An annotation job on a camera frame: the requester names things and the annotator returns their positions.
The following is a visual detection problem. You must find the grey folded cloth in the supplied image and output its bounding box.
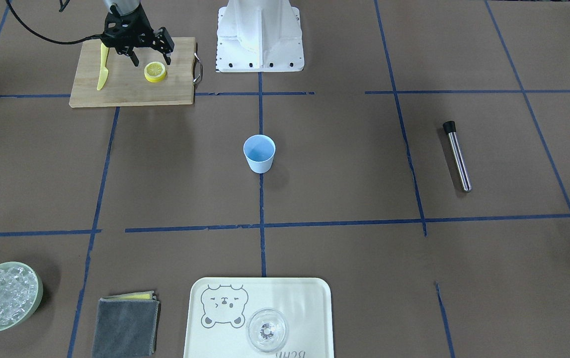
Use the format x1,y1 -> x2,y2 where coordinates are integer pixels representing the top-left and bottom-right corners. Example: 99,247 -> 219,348
91,291 -> 160,358

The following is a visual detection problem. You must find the green bowl of ice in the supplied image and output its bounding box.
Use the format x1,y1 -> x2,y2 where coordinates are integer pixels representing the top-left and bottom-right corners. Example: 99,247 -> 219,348
0,262 -> 44,332

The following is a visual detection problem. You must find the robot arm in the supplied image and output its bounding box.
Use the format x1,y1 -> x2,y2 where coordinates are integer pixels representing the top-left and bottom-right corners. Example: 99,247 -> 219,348
100,0 -> 175,67

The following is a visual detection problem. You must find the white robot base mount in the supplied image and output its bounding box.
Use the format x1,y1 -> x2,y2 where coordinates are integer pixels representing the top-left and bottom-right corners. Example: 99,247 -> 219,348
215,0 -> 305,73

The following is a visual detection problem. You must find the yellow plastic knife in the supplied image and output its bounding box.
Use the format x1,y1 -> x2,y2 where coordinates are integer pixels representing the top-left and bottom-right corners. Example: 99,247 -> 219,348
96,43 -> 108,91

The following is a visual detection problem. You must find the steel muddler black tip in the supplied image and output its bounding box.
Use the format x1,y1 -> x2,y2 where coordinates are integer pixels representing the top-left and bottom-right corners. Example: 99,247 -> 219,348
442,120 -> 473,193

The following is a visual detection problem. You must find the wooden cutting board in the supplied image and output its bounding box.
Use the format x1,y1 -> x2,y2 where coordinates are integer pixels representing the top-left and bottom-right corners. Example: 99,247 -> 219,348
69,37 -> 199,108

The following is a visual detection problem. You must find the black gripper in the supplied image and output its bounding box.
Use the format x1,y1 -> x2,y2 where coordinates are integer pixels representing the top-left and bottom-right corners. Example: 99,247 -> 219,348
102,9 -> 175,67

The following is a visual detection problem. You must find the cream bear serving tray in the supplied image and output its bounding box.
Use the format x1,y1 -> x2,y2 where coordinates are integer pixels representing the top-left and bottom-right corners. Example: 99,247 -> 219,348
183,277 -> 335,358

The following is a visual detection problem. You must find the clear wine glass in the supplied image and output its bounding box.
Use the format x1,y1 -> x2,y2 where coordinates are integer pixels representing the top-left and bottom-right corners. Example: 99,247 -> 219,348
247,308 -> 289,353

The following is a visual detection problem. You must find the yellow lemon half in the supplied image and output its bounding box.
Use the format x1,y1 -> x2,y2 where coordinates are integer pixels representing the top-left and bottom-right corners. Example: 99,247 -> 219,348
144,62 -> 167,83

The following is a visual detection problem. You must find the light blue paper cup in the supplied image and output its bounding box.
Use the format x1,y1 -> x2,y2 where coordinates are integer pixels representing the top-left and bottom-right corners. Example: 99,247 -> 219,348
243,134 -> 276,174

